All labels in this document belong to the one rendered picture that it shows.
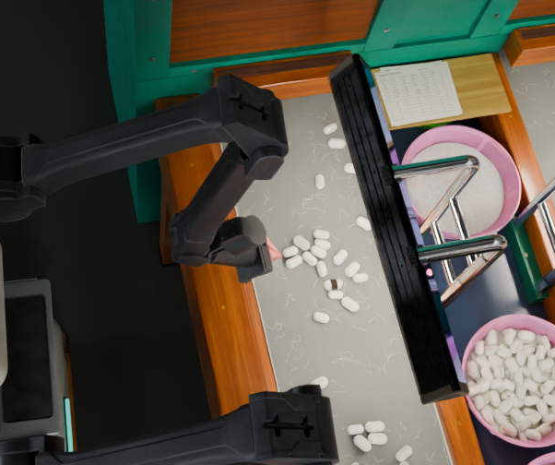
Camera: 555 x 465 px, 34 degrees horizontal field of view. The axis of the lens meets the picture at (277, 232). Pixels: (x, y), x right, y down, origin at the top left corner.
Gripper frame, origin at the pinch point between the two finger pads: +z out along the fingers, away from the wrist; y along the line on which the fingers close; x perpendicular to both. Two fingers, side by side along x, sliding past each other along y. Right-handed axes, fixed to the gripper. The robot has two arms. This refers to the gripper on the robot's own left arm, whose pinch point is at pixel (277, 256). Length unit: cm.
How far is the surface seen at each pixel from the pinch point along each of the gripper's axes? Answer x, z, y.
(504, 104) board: -36, 48, 26
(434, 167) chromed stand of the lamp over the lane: -38.7, -2.1, 0.9
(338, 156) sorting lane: -7.5, 20.5, 22.2
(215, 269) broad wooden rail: 11.5, -5.5, 1.2
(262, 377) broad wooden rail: 8.5, -2.6, -21.9
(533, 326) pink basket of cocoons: -28, 42, -23
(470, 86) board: -32, 43, 32
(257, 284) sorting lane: 8.0, 2.2, -2.8
